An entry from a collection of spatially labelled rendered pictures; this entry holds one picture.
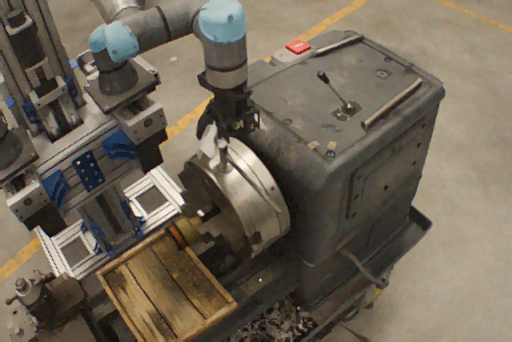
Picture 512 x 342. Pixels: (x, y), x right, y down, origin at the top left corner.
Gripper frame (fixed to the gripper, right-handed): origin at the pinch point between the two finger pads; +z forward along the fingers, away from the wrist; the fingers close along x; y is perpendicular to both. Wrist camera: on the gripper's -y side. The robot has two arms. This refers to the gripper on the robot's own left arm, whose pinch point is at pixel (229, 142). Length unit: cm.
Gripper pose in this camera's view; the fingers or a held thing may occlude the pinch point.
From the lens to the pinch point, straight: 95.8
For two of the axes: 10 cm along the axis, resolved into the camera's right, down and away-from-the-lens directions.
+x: 8.5, -4.3, 3.0
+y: 5.2, 6.7, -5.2
